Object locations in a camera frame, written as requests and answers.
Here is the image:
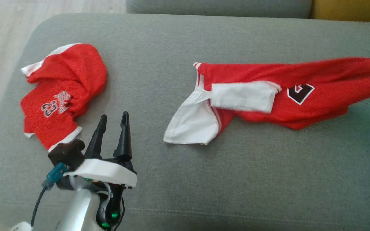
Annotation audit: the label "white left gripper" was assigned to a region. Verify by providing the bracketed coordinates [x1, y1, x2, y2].
[64, 111, 137, 188]

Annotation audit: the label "red shorts with white stripe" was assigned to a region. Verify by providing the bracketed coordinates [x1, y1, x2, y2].
[20, 43, 108, 152]

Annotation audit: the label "red and white jersey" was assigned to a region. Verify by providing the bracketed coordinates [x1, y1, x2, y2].
[163, 57, 370, 145]

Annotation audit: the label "grey sofa seat cushion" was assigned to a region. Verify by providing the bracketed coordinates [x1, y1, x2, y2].
[0, 13, 370, 231]

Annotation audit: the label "grey sofa back cushion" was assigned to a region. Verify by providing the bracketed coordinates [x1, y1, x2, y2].
[126, 0, 312, 19]

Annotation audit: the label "yellow cushion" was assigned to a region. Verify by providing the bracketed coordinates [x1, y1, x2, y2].
[310, 0, 370, 23]

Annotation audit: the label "teal connector black cable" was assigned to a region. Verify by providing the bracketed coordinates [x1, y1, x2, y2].
[31, 162, 67, 227]

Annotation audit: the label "white cable label tag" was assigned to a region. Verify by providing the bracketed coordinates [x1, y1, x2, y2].
[10, 221, 33, 231]

